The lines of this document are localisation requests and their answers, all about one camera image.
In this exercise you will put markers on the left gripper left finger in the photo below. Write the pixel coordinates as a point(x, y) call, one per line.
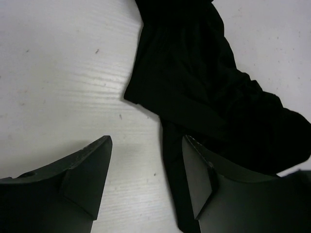
point(62, 197)

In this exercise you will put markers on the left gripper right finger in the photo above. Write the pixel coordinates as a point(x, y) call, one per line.
point(228, 198)

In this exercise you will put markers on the black tank top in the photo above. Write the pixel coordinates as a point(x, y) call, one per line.
point(185, 73)

